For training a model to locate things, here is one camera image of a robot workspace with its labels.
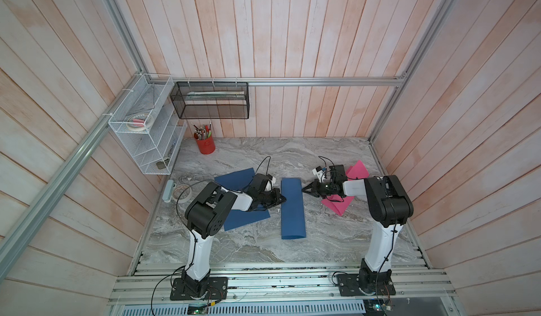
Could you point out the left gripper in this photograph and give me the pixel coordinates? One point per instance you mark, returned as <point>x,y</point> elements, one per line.
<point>277,195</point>

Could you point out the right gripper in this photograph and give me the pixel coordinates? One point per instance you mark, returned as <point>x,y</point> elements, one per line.
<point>315,184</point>

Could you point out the blue paper sheet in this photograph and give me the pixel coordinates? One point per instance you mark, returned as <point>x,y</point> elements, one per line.
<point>237,181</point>
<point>293,225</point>

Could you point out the pink rectangular paper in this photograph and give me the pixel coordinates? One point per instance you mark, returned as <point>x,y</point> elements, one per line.
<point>338,204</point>

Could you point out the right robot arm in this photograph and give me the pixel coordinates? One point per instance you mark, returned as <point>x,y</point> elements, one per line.
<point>389,206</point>

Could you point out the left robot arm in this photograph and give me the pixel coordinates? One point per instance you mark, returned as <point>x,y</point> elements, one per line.
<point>208,212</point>

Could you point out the tape roll on table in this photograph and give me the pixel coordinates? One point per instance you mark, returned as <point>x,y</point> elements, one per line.
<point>182,193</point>

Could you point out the red pen cup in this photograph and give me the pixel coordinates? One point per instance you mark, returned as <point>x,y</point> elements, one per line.
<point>204,139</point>

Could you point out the tape roll in rack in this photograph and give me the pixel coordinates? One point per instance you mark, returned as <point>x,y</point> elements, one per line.
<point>139,122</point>

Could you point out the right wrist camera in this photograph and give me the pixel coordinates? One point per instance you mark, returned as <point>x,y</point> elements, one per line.
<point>320,173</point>

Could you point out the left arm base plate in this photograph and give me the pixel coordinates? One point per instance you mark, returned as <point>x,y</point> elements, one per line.
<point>213,288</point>

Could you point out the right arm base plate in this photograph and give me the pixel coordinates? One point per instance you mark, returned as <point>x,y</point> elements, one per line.
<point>373,284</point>

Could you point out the black mesh wall basket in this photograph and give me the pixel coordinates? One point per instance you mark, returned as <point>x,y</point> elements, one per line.
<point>211,100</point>

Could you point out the white wire shelf rack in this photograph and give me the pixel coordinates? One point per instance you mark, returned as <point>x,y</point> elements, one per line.
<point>155,150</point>

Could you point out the aluminium frame rail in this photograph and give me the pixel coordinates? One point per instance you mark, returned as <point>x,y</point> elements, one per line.
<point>258,282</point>

